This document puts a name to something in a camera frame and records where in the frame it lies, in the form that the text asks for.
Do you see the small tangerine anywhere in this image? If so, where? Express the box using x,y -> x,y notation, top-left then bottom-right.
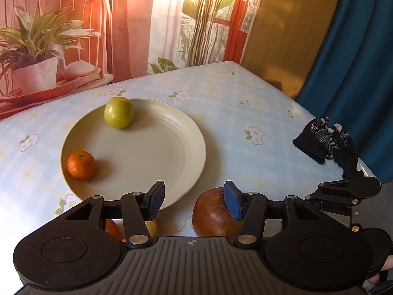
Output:
67,150 -> 97,179
104,218 -> 126,242

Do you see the blue curtain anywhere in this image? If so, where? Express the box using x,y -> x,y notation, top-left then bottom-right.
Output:
295,0 -> 393,185

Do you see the small yellow orange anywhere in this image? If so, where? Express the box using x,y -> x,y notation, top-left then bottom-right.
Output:
144,218 -> 160,238

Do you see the person's right hand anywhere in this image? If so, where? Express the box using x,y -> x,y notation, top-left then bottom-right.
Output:
367,253 -> 393,286

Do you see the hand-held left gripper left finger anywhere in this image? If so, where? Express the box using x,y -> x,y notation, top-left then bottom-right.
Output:
63,181 -> 166,249

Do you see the printed backdrop curtain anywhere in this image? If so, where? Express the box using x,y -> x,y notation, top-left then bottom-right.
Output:
0,0 -> 267,120

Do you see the yellow-green round fruit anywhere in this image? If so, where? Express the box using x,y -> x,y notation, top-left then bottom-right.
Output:
104,96 -> 135,129

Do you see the golden brown wooden board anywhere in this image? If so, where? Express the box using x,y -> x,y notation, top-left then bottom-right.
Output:
239,0 -> 351,100

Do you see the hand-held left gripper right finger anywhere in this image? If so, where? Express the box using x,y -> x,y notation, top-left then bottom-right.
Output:
224,181 -> 326,248

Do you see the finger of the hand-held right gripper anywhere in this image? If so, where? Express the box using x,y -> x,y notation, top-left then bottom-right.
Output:
304,181 -> 357,213

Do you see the brownish red apple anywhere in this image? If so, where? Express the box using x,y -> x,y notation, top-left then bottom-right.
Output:
192,187 -> 246,238

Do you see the black dotted glove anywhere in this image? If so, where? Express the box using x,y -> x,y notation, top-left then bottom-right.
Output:
292,117 -> 364,180

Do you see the cream round plate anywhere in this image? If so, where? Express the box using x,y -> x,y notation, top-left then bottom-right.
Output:
60,98 -> 207,212

